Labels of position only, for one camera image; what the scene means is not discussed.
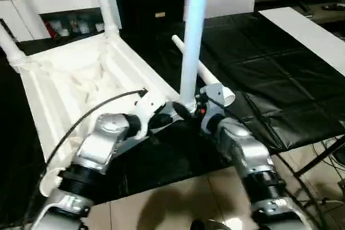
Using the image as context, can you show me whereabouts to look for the white plastic table leg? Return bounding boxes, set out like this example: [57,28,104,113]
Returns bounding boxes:
[171,35,236,106]
[0,22,27,66]
[172,0,210,115]
[90,0,121,39]

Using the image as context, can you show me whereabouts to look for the white plastic table top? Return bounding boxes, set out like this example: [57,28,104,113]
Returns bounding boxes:
[12,32,195,197]

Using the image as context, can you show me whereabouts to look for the white side table board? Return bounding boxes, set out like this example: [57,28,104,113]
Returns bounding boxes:
[258,7,345,77]

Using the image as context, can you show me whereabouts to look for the black stand leg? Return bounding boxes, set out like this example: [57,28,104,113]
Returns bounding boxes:
[293,135,345,178]

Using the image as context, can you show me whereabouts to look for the red packet in cabinet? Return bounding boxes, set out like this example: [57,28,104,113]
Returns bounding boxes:
[44,21,54,39]

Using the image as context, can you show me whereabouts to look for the white cabinet with glass doors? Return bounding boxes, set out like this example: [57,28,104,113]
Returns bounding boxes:
[0,0,122,42]

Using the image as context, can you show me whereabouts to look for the black remote control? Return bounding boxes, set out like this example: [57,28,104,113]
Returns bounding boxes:
[322,3,345,11]

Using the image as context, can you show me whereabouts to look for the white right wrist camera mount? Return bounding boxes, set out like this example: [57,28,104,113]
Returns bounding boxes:
[199,83,226,134]

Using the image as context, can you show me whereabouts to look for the tangled floor cables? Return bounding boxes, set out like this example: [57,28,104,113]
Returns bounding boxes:
[309,138,345,214]

